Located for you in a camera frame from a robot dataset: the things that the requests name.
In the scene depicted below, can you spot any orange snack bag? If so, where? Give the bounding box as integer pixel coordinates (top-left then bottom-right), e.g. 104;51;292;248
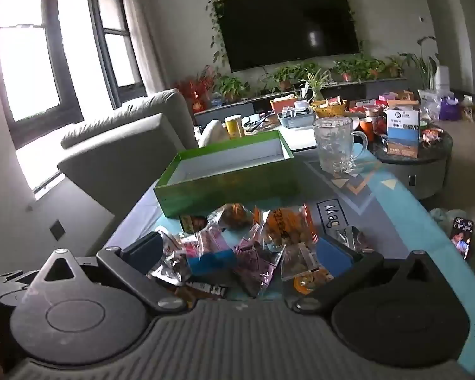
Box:
254;204;318;247

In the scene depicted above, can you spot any pink snack packet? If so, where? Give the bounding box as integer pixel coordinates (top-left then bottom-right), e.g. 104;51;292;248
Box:
180;222;238;276

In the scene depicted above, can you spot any clear cookie packet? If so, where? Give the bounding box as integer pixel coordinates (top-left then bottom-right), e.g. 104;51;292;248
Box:
281;243;321;282

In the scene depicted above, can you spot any purple snack packet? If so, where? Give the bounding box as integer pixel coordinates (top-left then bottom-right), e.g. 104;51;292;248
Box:
233;239;282;298

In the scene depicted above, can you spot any grey armchair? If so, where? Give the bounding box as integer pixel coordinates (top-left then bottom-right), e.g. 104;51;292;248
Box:
57;89;198;219

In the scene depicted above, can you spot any green cardboard box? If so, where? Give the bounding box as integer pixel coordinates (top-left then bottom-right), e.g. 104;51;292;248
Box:
154;130;299;217

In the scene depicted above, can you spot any smartphone with photo screen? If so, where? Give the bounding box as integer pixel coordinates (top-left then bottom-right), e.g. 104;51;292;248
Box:
450;216;475;260

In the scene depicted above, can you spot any round dark side table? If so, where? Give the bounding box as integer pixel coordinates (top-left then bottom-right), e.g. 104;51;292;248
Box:
372;126;453;200

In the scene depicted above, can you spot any glass mug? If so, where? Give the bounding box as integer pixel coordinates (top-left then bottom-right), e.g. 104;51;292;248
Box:
313;116;369;173

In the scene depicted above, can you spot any yellow canister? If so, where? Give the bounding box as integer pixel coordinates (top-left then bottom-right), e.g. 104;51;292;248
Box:
225;114;244;139

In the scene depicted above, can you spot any blue grey storage tray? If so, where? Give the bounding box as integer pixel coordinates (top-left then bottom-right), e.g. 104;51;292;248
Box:
279;109;316;129

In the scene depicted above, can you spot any red flower decoration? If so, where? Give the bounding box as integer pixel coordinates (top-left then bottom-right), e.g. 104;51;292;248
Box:
175;65;218;114

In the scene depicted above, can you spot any wicker basket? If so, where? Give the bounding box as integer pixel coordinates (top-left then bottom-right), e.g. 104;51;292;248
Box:
311;101;346;118

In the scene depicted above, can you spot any blue white carton box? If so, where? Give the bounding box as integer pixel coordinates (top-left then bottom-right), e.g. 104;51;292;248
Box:
386;107;420;158

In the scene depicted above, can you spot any spider plant in pot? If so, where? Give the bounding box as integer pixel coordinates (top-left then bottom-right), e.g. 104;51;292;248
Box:
300;68;333;103

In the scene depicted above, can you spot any purple gift bag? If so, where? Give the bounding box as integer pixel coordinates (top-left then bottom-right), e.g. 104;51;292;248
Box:
439;96;462;121

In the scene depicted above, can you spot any black wall television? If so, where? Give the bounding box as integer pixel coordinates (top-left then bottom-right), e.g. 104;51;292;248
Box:
212;0;359;71

